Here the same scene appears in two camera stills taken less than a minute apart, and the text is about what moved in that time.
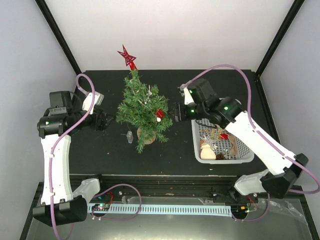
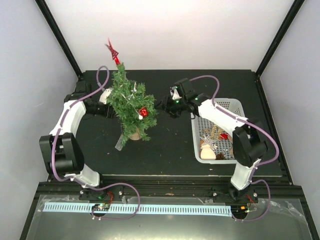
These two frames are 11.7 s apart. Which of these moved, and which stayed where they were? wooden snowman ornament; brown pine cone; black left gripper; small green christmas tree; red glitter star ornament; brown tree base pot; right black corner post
Moved: black left gripper; brown tree base pot; red glitter star ornament; small green christmas tree
Stayed: brown pine cone; right black corner post; wooden snowman ornament
